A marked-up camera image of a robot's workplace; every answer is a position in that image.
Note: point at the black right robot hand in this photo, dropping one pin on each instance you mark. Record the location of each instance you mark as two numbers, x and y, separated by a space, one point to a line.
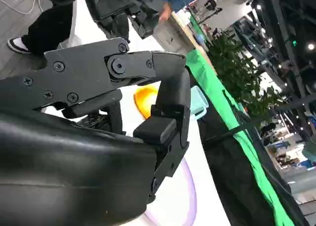
61 161

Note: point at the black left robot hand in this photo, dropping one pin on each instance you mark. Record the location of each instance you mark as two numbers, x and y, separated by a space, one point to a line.
108 6

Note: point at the orange and white bread roll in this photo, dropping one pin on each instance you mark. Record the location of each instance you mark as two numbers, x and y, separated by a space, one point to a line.
143 100

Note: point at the grey cabinet with wooden top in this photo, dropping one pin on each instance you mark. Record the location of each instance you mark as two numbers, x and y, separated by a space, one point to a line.
177 35

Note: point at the lilac plate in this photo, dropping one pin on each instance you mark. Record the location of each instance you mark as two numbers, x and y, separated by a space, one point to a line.
175 206

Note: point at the pale green mug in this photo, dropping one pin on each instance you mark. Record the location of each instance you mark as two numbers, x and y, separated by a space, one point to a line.
198 102

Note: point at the green leafy plant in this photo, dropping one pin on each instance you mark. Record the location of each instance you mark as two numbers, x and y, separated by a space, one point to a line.
234 67

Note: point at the black cloth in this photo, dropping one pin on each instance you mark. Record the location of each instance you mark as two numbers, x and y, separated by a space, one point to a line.
222 174

